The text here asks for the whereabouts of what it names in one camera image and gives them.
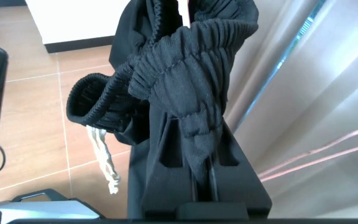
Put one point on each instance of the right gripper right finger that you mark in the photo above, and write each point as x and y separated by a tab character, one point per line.
238	186

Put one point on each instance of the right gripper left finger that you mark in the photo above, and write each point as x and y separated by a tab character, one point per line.
163	186

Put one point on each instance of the black shorts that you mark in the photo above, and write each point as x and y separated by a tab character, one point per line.
182	77

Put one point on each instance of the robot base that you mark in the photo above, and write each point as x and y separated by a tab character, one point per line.
42	208

